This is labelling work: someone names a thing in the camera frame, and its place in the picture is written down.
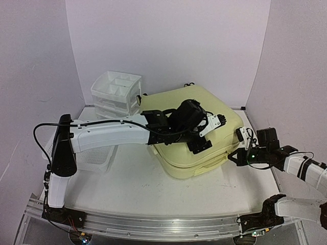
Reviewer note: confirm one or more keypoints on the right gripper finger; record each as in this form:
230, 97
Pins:
239, 162
238, 154

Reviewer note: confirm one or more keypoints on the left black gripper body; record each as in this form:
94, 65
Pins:
195, 147

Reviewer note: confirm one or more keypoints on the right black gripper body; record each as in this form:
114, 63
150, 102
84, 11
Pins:
261, 156

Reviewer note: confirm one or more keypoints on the pale yellow hard suitcase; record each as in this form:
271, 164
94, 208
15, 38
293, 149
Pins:
215, 137

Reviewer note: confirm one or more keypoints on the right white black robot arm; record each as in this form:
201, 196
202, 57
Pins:
263, 147

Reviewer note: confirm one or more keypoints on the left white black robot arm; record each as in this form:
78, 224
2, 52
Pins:
188, 123

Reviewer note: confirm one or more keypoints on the white plastic drawer organizer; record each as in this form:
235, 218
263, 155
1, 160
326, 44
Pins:
115, 94

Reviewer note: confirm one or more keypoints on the white perforated plastic basket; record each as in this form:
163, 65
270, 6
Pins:
96, 160

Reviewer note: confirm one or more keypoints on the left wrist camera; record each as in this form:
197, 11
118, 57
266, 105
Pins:
210, 123

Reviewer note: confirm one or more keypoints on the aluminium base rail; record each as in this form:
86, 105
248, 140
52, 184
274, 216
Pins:
161, 229

